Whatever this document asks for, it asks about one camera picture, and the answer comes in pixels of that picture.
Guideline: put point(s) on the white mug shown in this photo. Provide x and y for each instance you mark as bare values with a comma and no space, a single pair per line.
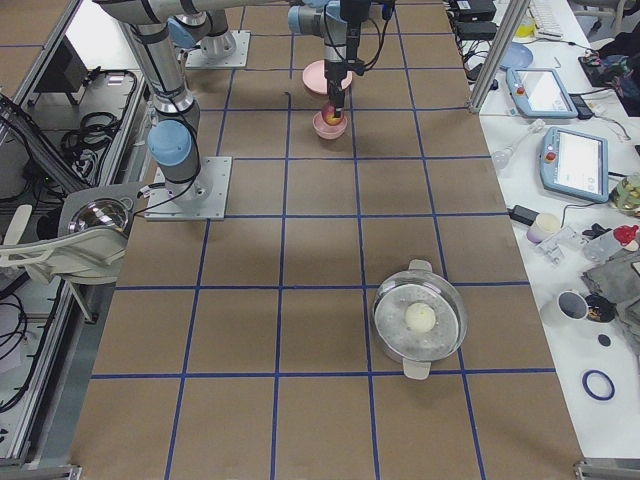
565,308

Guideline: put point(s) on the light blue plate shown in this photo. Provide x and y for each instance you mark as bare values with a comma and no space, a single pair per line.
517,56

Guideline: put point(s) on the red yellow apple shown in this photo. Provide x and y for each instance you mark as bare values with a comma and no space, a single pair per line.
327,115

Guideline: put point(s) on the glass pot lid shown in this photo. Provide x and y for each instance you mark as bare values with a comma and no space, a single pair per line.
107,212

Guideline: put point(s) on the far blue teach pendant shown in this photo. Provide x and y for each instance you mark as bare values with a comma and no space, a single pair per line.
539,93

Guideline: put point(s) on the grey folded cloth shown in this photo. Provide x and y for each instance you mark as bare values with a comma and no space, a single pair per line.
617,280

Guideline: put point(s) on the near blue teach pendant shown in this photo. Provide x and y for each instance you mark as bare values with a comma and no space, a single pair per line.
574,164

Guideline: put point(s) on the small pink bowl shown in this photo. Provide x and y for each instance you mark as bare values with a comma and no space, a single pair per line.
327,131

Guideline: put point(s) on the white steamed bun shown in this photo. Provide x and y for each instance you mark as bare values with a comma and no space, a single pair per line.
420,317

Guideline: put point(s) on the blue teach pendant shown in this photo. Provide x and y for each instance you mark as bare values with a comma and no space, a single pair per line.
539,93
574,164

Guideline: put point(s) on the steel steamer pot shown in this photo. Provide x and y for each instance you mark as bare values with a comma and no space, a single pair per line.
416,352

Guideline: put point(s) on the black power adapter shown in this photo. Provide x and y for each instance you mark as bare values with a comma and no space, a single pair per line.
522,215

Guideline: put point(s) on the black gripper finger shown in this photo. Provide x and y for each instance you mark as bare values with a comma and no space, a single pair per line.
338,111

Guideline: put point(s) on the pink plate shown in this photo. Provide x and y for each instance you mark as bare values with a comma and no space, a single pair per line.
314,79

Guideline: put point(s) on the aluminium frame post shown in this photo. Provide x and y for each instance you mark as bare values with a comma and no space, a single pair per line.
509,23

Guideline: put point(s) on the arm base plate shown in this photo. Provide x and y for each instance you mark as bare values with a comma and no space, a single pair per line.
226,51
205,199

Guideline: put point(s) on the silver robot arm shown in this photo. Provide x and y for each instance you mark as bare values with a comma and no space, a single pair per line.
332,21
154,29

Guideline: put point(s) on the white lilac cup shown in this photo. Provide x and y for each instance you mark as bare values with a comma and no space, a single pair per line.
544,226

